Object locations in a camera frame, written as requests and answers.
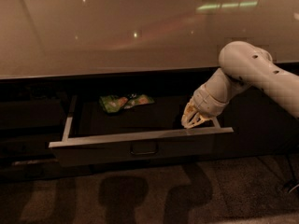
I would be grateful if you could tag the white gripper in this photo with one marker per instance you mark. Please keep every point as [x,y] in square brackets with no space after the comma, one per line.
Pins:
[205,104]

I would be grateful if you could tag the grey drawer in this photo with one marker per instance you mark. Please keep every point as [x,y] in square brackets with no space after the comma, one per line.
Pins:
[26,146]
[22,171]
[30,114]
[142,133]

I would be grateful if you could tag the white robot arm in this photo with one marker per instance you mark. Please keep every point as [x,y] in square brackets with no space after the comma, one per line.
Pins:
[242,65]

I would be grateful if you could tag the grey cabinet door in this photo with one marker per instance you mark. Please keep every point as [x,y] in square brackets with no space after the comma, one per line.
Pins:
[260,126]

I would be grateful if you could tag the green snack bag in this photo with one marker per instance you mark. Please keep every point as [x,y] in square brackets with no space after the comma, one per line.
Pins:
[114,104]

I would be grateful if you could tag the black caster wheel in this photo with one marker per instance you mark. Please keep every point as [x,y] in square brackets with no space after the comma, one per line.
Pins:
[290,186]

